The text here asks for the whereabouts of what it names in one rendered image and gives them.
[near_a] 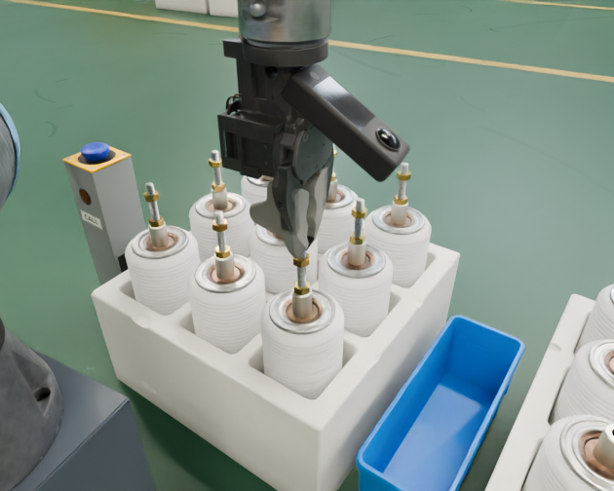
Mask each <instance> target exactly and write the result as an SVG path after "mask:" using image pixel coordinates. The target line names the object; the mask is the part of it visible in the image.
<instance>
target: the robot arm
mask: <svg viewBox="0 0 614 491"><path fill-rule="evenodd" d="M237 3H238V19H239V32H240V33H241V35H239V36H238V38H237V39H233V38H227V39H224V40H222V41H223V52H224V56H225V57H231V58H235V59H236V66H237V79H238V94H234V95H232V96H230V97H228V98H227V101H226V110H224V111H222V112H220V113H218V114H217V122H218V131H219V141H220V151H221V161H222V167H223V168H226V169H229V170H235V171H239V172H240V175H244V176H248V177H251V178H255V179H259V178H260V177H261V176H263V175H266V176H269V177H273V178H274V179H273V180H271V181H270V182H269V183H268V185H267V199H266V201H263V202H259V203H255V204H252V205H251V206H250V207H249V215H250V218H251V219H252V221H253V222H255V223H256V224H258V225H259V226H261V227H263V228H265V229H266V230H268V231H270V232H272V233H273V234H275V235H277V236H279V237H280V238H282V239H283V240H284V243H285V244H286V246H287V249H288V252H289V253H290V254H291V255H292V256H293V257H294V258H297V259H299V258H300V257H301V255H302V254H303V253H304V251H305V250H306V251H307V250H308V248H309V247H310V246H311V244H312V243H313V242H314V241H315V240H316V238H317V235H318V231H319V228H320V225H321V222H322V218H323V215H324V211H325V206H326V200H327V198H328V192H329V187H330V182H331V178H332V172H333V163H334V149H333V143H334V144H335V145H336V146H337V147H338V148H339V149H340V150H342V151H343V152H344V153H345V154H346V155H347V156H348V157H350V158H351V159H352V160H353V161H354V162H355V163H356V164H358V165H359V166H360V167H361V168H362V169H363V170H364V171H366V172H367V173H368V174H369V175H370V176H371V177H372V178H374V179H375V180H376V181H378V182H382V181H385V180H386V179H387V178H388V177H389V176H390V175H391V174H392V173H393V172H394V170H395V169H396V168H397V167H398V166H399V164H400V163H401V162H402V161H403V159H404V158H405V156H406V155H407V154H408V152H409V149H410V147H409V144H408V143H407V142H406V141H405V140H404V139H402V138H401V137H400V136H399V135H398V134H397V133H396V132H394V131H393V130H392V129H391V128H390V127H389V126H387V125H386V124H385V123H384V122H383V121H382V120H381V119H380V118H378V117H377V116H376V115H375V114H374V113H373V112H372V111H370V110H369V109H368V108H367V107H366V106H365V105H364V104H363V103H361V102H360V101H359V100H358V99H357V98H356V97H355V96H353V95H352V94H351V93H350V92H349V91H348V90H346V89H345V88H344V87H343V86H342V85H341V84H340V83H339V82H337V81H336V80H335V79H334V78H333V77H332V76H331V75H329V74H328V73H327V72H326V71H325V70H324V69H323V68H321V67H320V66H319V65H318V62H321V61H323V60H325V59H326V58H327V57H328V38H327V36H328V35H329V34H330V32H331V19H332V0H237ZM307 65H308V66H307ZM236 95H238V96H236ZM231 97H233V102H231V103H229V100H230V98H231ZM235 98H237V100H235ZM238 110H241V111H239V112H238ZM234 111H235V114H233V115H232V116H231V115H230V114H231V113H232V112H234ZM224 134H225V138H224ZM225 144H226V149H225ZM19 155H20V147H19V136H18V132H17V129H16V127H15V124H14V122H13V120H12V118H11V117H10V115H9V113H8V112H7V111H6V109H5V108H4V106H3V105H2V104H1V103H0V211H1V209H2V206H3V205H4V203H5V202H6V201H7V199H8V198H9V196H10V194H11V193H12V191H13V189H14V187H15V184H16V181H17V178H18V174H19ZM226 155H227V156H226ZM62 414H63V399H62V394H61V391H60V388H59V386H58V382H57V380H56V377H55V375H54V373H53V371H52V369H51V368H50V367H49V366H48V365H47V363H46V362H45V361H44V360H43V359H42V358H41V357H39V356H38V355H37V354H36V353H35V352H34V351H32V350H31V349H30V348H29V347H28V346H27V345H25V344H24V343H23V342H22V341H21V340H20V339H18V337H17V336H16V335H15V334H14V333H12V332H11V331H10V330H9V329H8V328H7V327H5V325H4V323H3V322H2V320H1V318H0V491H11V490H13V489H14V488H15V487H16V486H17V485H19V484H20V483H21V482H22V481H23V480H24V479H25V478H26V477H27V476H28V475H29V474H30V473H31V472H32V471H33V470H34V469H35V468H36V466H37V465H38V464H39V463H40V461H41V460H42V459H43V457H44V456H45V455H46V453H47V452H48V450H49V449H50V447H51V445H52V444H53V442H54V440H55V438H56V436H57V434H58V430H59V427H60V423H61V419H62Z"/></svg>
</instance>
